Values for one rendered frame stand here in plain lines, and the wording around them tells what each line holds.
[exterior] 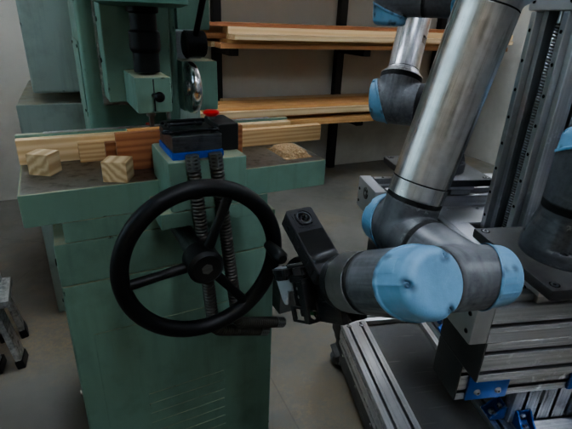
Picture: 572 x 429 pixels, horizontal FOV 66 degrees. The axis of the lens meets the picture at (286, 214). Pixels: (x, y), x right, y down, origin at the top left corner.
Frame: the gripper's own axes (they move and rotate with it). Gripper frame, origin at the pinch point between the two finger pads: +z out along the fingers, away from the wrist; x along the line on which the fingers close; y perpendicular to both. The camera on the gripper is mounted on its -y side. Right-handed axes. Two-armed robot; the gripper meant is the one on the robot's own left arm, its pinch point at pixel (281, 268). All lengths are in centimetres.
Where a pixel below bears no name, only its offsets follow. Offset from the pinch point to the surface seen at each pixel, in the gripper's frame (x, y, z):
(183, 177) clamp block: -11.9, -18.3, 5.7
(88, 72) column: -21, -51, 38
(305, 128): 25.8, -30.9, 27.3
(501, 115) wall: 328, -75, 199
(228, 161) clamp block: -3.8, -20.0, 4.8
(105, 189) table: -23.5, -19.7, 15.9
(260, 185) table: 6.6, -16.7, 17.7
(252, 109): 88, -93, 198
